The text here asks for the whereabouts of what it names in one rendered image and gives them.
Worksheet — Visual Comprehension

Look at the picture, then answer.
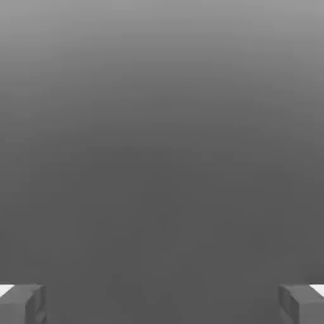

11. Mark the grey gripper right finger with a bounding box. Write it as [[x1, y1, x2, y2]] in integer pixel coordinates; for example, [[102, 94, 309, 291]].
[[277, 283, 324, 324]]

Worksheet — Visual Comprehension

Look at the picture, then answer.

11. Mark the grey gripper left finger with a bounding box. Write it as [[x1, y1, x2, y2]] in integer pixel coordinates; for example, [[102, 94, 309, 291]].
[[0, 283, 48, 324]]

